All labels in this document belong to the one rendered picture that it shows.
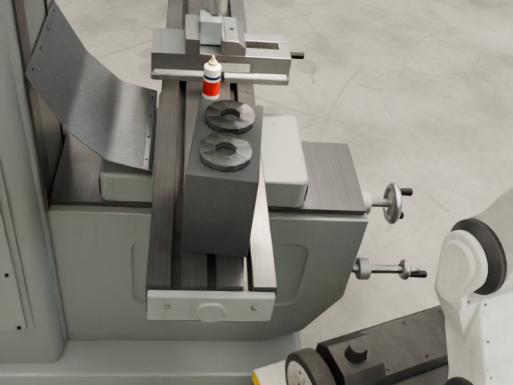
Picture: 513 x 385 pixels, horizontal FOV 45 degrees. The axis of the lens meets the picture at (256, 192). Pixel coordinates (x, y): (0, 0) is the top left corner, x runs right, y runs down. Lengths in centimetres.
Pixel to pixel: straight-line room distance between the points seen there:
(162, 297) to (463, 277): 54
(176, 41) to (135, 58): 193
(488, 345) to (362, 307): 111
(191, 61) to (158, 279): 64
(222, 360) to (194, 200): 93
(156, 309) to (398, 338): 67
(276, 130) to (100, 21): 239
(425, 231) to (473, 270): 156
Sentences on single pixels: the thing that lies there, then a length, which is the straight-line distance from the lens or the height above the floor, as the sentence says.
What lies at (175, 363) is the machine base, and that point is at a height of 20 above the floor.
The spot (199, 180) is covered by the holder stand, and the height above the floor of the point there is 114.
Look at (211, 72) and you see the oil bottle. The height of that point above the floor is 104.
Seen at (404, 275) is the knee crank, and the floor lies 54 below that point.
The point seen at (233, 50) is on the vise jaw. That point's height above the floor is 105.
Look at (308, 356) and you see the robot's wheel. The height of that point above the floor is 59.
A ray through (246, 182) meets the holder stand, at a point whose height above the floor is 114.
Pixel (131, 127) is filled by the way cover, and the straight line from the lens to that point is 150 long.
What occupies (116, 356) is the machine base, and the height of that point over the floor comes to 20.
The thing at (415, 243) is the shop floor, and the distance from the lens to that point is 265.
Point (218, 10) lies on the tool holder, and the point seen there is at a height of 121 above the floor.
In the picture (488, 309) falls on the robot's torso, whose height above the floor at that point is 90.
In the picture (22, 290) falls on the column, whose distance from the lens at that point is 167.
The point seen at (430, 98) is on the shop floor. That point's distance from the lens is 357.
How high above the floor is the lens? 180
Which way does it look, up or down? 42 degrees down
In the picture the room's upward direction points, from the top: 9 degrees clockwise
